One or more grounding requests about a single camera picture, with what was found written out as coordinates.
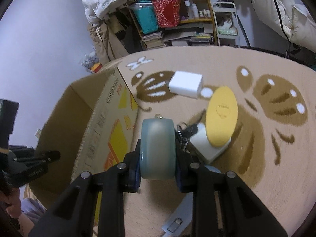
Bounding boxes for light blue gadget with strap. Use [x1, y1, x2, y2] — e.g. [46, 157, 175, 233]
[161, 165, 222, 237]

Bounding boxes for white square box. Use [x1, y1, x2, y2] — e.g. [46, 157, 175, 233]
[190, 123, 231, 164]

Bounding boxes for key bunch with card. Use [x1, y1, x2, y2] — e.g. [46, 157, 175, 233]
[176, 124, 198, 152]

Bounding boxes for brown cardboard box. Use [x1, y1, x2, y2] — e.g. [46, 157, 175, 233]
[29, 67, 138, 208]

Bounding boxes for blue cartoon earphone case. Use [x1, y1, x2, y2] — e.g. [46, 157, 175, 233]
[140, 118, 176, 180]

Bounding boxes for yellow oval board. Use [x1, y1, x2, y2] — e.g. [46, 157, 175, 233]
[205, 86, 238, 147]

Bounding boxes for white power adapter cube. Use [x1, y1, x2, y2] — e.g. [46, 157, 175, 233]
[168, 71, 203, 99]

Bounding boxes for person's hand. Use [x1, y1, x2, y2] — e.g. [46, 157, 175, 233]
[1, 188, 21, 219]

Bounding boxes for beige patterned round rug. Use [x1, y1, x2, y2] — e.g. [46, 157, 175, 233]
[103, 46, 315, 236]

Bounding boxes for beige hanging trousers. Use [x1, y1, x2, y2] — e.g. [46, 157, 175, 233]
[87, 14, 129, 66]

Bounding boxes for stack of books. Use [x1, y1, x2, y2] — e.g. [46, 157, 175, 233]
[141, 31, 165, 50]

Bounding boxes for white utility cart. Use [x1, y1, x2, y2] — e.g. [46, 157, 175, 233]
[212, 1, 240, 48]

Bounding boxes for wooden bookshelf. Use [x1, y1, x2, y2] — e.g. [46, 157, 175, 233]
[129, 0, 218, 50]

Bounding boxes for teal plastic storage bin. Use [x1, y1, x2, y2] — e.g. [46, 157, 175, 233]
[129, 0, 159, 34]

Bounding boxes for red patterned bag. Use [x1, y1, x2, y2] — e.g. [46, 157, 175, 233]
[152, 0, 181, 28]

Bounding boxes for cream bedding duvet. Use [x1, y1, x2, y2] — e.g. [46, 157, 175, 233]
[251, 0, 315, 52]

